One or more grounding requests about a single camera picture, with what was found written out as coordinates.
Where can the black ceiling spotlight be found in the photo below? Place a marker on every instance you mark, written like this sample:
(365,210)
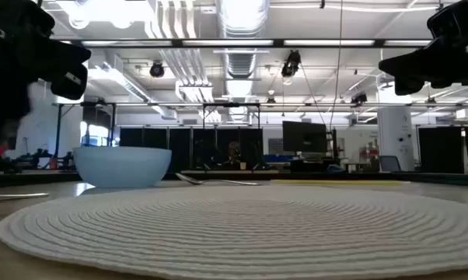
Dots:
(290,66)
(359,99)
(156,70)

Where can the white round woven placemat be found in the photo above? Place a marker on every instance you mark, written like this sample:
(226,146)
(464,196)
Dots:
(242,229)

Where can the light blue bowl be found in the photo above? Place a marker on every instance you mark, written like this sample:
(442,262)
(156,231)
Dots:
(121,167)

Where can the black partition panel row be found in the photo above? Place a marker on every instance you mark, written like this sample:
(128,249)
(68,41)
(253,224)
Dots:
(210,148)

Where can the black background rig frame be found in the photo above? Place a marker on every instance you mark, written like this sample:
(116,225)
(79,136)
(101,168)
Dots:
(58,128)

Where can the silver ceiling duct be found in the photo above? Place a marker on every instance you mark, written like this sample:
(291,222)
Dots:
(242,23)

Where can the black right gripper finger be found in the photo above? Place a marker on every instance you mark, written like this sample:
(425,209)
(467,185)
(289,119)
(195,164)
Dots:
(407,86)
(440,62)

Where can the white round column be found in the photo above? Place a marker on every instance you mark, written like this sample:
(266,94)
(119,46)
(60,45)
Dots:
(395,136)

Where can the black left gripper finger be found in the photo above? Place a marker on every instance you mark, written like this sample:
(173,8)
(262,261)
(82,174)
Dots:
(59,58)
(72,83)

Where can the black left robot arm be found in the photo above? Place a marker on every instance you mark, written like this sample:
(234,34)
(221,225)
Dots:
(1,116)

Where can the silver spoon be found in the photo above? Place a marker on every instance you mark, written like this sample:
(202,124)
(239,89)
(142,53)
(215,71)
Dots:
(191,179)

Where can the black overhead frame bar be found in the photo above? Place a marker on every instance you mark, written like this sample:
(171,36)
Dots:
(280,43)

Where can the black computer monitor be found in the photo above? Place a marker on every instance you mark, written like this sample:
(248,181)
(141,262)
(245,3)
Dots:
(304,136)

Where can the grey office chair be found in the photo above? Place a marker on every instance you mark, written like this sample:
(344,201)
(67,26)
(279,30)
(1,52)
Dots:
(390,163)

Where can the black aluminium table frame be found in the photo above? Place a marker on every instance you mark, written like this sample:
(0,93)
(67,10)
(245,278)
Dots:
(432,177)

